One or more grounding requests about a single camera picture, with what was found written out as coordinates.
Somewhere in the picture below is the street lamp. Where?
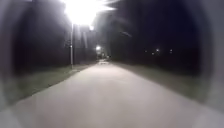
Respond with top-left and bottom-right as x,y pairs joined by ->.
94,45 -> 103,62
62,0 -> 105,70

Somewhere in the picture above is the pale asphalt path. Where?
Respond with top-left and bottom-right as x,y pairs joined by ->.
0,59 -> 224,128

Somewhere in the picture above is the grass verge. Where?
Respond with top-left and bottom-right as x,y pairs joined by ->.
112,61 -> 208,103
9,62 -> 97,105

